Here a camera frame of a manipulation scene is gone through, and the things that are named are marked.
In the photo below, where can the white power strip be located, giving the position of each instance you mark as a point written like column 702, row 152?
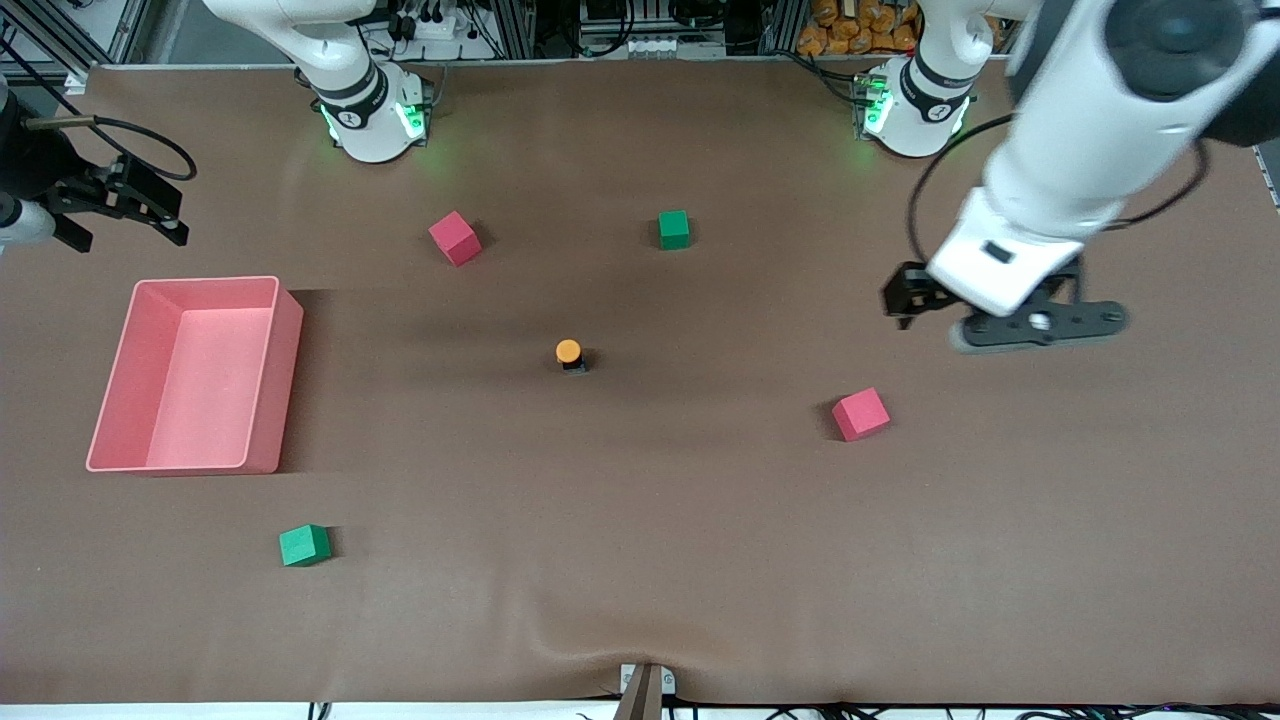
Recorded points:
column 430, row 25

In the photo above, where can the pile of orange objects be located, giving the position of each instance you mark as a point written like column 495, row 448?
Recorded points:
column 840, row 35

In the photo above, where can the orange-capped black push button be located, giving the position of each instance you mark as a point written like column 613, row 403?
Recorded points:
column 568, row 351

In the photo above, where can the brown table mat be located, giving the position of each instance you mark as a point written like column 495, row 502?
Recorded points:
column 640, row 520

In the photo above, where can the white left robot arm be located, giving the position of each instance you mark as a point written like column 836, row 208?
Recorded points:
column 1080, row 130

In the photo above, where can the metal clamp bracket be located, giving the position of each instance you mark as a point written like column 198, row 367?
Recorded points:
column 645, row 690

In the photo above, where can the pink foam cube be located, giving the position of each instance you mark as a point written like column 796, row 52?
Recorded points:
column 455, row 238
column 860, row 414

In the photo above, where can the aluminium corner bracket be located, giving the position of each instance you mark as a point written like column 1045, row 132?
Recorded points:
column 77, row 82

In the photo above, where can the green foam cube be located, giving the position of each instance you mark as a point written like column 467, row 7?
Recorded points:
column 674, row 230
column 303, row 546

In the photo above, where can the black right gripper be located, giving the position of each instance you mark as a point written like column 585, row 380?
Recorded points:
column 40, row 165

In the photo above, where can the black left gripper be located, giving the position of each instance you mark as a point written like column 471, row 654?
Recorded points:
column 908, row 291

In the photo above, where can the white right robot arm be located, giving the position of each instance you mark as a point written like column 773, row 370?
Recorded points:
column 370, row 120

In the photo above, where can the pink plastic bin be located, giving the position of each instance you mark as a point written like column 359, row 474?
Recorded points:
column 200, row 400

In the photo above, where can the long white socket strip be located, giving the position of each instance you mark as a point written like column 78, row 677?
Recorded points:
column 650, row 46

